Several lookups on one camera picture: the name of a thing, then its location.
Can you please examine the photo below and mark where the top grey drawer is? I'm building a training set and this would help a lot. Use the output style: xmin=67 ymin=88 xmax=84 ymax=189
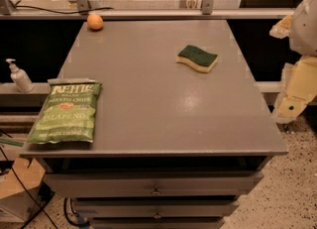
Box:
xmin=45 ymin=172 xmax=264 ymax=198

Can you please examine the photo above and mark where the cardboard box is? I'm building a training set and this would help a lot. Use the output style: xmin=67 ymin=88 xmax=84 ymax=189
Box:
xmin=0 ymin=158 xmax=46 ymax=222

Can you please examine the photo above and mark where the green and yellow sponge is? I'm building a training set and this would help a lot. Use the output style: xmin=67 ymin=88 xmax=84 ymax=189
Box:
xmin=176 ymin=45 xmax=218 ymax=73

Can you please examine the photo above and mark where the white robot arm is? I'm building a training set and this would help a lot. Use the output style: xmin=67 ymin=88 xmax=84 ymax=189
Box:
xmin=269 ymin=0 xmax=317 ymax=124

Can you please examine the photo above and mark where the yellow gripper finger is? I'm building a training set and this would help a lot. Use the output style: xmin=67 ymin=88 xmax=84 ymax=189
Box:
xmin=272 ymin=56 xmax=317 ymax=124
xmin=269 ymin=15 xmax=292 ymax=39

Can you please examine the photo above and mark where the bottom grey drawer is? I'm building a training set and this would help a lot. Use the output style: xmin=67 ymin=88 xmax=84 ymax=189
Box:
xmin=92 ymin=218 xmax=225 ymax=229

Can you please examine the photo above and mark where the white pump dispenser bottle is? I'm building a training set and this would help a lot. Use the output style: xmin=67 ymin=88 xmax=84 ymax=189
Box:
xmin=6 ymin=58 xmax=34 ymax=93

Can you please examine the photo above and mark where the grey drawer cabinet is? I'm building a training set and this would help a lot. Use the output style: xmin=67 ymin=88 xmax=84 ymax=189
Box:
xmin=19 ymin=19 xmax=289 ymax=229

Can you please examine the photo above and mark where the orange fruit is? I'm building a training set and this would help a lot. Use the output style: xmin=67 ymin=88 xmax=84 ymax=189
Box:
xmin=87 ymin=14 xmax=103 ymax=31

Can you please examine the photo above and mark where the green jalapeno chip bag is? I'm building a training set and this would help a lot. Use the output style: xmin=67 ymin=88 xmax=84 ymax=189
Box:
xmin=27 ymin=78 xmax=101 ymax=144

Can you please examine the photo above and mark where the grey drawer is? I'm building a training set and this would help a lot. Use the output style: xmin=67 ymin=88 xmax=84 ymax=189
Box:
xmin=92 ymin=218 xmax=225 ymax=229
xmin=73 ymin=199 xmax=238 ymax=219
xmin=45 ymin=172 xmax=264 ymax=198

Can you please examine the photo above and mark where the middle grey drawer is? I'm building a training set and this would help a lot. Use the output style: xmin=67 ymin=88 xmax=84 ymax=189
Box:
xmin=73 ymin=199 xmax=238 ymax=219

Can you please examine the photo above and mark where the black cable on floor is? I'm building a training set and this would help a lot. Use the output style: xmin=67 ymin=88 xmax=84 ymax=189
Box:
xmin=0 ymin=147 xmax=60 ymax=229

